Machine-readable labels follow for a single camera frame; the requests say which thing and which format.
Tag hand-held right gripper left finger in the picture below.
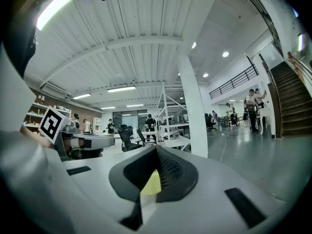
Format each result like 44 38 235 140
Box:
0 133 161 234

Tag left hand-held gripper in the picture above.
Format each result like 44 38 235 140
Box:
38 105 116 162

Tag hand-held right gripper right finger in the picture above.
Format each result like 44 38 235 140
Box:
140 145 291 234

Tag person's left forearm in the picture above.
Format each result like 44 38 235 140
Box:
19 125 54 149

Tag white cabinet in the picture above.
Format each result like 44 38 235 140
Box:
92 117 103 135

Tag black office chair with headrest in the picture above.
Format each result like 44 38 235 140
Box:
118 124 142 153

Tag black cantilever visitor chair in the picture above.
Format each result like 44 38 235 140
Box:
136 129 156 148

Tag yellow-green square table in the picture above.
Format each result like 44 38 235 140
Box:
140 169 162 196

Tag white metal shelving rack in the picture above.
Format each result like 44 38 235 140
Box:
156 81 192 151

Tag white square pillar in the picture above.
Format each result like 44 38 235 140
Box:
177 54 209 159

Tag white desk with curved legs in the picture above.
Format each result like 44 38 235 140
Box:
257 106 272 129

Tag person's black shirt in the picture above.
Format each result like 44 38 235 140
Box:
3 0 39 79

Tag dark wooden staircase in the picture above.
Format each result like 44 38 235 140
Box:
258 53 312 139

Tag black balcony railing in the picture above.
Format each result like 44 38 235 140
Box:
209 64 260 100

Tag black stair railing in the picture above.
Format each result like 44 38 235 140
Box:
234 0 285 57

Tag white floor cable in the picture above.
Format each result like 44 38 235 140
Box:
207 129 252 163

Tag white wall shelf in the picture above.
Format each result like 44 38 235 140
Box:
23 95 73 134

